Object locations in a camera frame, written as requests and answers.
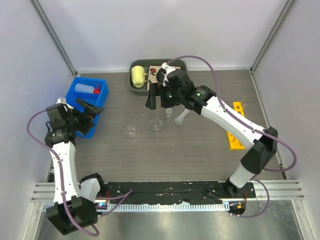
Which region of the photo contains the grey-green plastic tray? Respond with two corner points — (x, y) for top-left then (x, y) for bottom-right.
(128, 58), (189, 96)

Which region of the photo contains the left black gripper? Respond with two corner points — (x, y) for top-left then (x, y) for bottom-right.
(66, 98), (103, 135)

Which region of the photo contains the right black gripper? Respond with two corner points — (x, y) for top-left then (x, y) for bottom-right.
(145, 82), (183, 111)

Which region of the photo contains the white wash bottle red cap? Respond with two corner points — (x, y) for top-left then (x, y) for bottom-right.
(74, 83), (101, 95)

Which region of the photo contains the small glass erlenmeyer flask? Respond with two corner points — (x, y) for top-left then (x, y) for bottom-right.
(164, 107), (173, 122)

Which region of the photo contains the tiny glass beaker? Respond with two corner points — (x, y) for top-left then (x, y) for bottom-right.
(124, 124), (137, 138)

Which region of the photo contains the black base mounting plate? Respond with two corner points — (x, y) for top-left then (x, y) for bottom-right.
(97, 181), (256, 205)

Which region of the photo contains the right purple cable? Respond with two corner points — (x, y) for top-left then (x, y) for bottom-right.
(168, 54), (298, 219)

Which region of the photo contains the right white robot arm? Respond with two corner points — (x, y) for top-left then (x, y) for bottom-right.
(145, 67), (278, 198)

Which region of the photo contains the pale yellow mug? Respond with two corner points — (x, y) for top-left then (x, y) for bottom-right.
(131, 65), (147, 88)

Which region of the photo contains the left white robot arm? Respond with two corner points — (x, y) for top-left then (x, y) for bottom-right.
(44, 97), (107, 235)

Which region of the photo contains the blue divided plastic bin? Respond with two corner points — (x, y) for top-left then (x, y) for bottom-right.
(65, 77), (109, 139)

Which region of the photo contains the bundle of plastic pipettes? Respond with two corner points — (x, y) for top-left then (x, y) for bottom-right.
(174, 108), (191, 126)

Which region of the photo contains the yellow test tube rack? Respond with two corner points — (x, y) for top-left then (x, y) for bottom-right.
(226, 101), (246, 151)

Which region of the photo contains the small glass beaker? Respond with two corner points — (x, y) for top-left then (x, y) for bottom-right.
(149, 118), (164, 132)

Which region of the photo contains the floral coaster card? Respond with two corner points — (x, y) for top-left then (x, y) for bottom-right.
(147, 65), (161, 91)

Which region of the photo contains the white slotted cable duct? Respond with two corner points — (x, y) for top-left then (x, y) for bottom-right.
(42, 201), (230, 213)

